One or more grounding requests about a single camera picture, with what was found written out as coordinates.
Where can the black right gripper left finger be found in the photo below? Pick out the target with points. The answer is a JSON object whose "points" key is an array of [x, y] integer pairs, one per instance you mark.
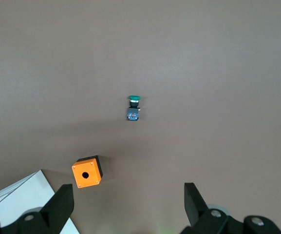
{"points": [[55, 209]]}

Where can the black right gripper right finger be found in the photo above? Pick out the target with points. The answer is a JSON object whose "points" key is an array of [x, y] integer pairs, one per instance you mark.
{"points": [[198, 212]]}

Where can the white drawer cabinet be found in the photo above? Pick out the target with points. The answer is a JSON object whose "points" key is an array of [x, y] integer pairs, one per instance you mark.
{"points": [[21, 195]]}

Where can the green mushroom push button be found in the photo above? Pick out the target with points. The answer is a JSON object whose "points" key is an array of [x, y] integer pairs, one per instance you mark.
{"points": [[133, 113]]}

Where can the orange button enclosure box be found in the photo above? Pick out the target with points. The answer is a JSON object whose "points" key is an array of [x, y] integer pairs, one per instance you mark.
{"points": [[86, 168]]}

